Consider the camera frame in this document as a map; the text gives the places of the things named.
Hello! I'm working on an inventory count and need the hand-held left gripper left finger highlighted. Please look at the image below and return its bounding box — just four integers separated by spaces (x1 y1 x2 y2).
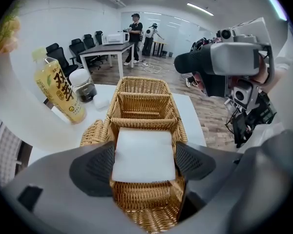
2 141 144 234

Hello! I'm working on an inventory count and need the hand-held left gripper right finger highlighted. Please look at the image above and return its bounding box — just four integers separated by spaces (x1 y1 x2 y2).
175 129 293 234

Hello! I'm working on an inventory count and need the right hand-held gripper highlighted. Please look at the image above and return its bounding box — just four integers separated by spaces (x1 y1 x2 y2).
173 17 278 148

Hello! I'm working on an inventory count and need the white tissues stack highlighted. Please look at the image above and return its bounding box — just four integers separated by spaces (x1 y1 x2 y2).
111 126 177 183

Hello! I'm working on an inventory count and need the wicker basket box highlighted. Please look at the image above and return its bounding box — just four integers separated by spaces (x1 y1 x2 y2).
104 76 189 234

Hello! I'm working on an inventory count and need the person's right forearm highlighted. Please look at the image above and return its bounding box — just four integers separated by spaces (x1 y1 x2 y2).
263 68 290 95

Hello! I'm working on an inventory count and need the person's right hand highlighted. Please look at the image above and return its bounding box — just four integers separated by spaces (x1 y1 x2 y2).
258 54 271 84

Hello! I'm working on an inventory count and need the small wicker basket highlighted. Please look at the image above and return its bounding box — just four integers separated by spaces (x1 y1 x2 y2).
80 119 105 147

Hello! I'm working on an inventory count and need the yellow side table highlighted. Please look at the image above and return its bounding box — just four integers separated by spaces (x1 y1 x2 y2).
152 40 168 58

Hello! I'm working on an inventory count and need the ceiling light strip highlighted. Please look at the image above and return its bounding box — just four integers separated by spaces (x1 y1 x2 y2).
186 2 215 17

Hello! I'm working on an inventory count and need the small white case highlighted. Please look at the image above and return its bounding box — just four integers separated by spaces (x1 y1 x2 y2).
93 96 111 111

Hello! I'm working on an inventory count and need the clear jar with white lid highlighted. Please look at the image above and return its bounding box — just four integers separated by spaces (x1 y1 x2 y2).
68 68 98 104

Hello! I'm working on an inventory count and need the yellow tea bottle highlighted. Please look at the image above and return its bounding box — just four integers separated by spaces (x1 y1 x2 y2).
31 46 88 125

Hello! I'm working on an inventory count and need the white microwave oven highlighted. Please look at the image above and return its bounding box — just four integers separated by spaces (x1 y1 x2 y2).
101 32 130 46

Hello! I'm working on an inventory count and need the dark desk with white legs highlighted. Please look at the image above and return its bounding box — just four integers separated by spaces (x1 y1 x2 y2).
78 41 135 79

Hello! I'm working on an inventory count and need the black office chair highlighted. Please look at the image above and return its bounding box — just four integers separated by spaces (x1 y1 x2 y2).
68 38 101 71
83 34 96 50
45 42 79 85
94 30 105 45

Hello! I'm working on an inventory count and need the white cable on floor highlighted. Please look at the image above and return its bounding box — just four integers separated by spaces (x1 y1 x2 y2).
141 61 176 75

